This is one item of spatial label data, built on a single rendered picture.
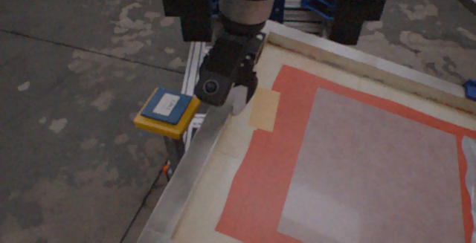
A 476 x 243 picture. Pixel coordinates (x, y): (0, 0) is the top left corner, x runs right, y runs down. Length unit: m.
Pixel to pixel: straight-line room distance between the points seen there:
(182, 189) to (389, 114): 0.47
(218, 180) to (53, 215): 1.49
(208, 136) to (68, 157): 1.64
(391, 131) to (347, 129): 0.09
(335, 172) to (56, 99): 2.10
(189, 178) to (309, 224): 0.20
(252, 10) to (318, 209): 0.34
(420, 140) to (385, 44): 2.14
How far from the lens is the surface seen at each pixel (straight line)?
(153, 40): 2.81
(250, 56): 0.56
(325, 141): 0.71
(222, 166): 0.62
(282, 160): 0.65
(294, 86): 0.77
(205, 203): 0.59
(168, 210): 0.54
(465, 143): 0.87
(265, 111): 0.71
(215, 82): 0.51
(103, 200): 1.97
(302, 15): 1.21
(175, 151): 1.04
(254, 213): 0.59
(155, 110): 0.92
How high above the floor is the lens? 1.63
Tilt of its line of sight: 47 degrees down
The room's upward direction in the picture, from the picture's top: straight up
